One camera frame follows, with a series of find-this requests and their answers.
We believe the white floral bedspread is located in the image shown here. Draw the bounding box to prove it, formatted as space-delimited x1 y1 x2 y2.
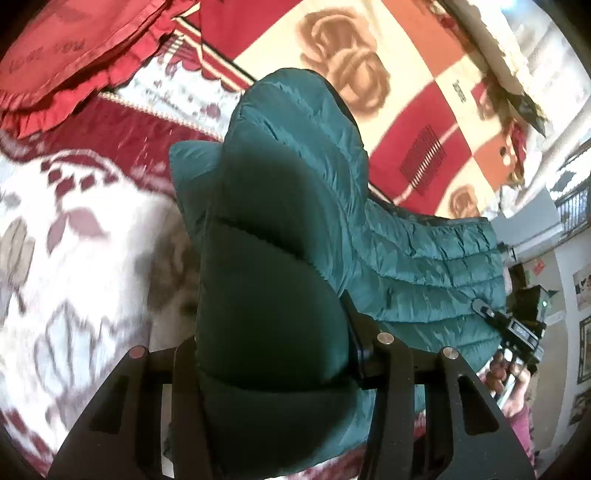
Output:
1 53 239 476

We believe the red checkered rose quilt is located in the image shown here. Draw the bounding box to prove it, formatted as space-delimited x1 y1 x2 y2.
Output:
173 1 527 218

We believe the person's right hand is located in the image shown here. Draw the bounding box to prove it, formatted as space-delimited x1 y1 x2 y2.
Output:
484 350 531 418

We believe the cream ruffled pillow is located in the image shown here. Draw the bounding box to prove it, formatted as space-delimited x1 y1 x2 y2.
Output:
443 0 550 137

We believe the teal quilted puffer jacket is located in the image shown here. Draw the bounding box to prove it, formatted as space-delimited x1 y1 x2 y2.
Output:
169 68 506 479

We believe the red heart-shaped ruffled pillow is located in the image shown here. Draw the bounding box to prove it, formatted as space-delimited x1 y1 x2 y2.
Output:
1 1 193 138

